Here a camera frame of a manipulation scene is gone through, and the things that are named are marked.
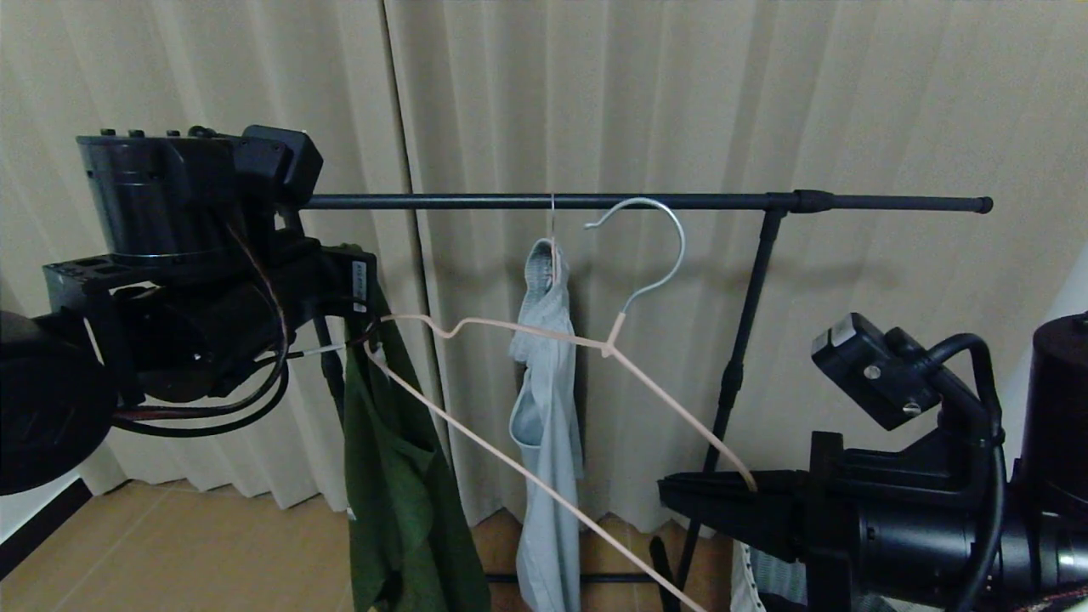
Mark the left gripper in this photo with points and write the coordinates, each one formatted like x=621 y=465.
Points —
x=323 y=280

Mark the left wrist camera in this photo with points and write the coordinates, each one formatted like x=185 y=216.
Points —
x=280 y=161

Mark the pale grey shorts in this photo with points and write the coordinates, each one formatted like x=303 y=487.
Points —
x=544 y=510

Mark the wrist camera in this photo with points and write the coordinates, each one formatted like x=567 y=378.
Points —
x=875 y=374
x=280 y=161

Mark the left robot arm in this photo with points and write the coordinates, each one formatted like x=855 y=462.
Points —
x=153 y=195

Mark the black clothes rack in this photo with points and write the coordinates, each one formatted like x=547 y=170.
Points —
x=680 y=201

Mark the white laundry basket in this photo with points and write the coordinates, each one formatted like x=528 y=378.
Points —
x=748 y=578

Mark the beige curtain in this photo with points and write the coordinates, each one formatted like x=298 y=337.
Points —
x=765 y=85

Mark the green garment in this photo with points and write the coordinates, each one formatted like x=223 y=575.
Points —
x=399 y=510

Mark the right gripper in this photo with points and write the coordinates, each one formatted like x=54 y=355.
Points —
x=918 y=527

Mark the pink clothes hanger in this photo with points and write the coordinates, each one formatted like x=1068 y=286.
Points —
x=510 y=325
x=552 y=238

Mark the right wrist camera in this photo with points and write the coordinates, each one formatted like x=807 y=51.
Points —
x=875 y=374

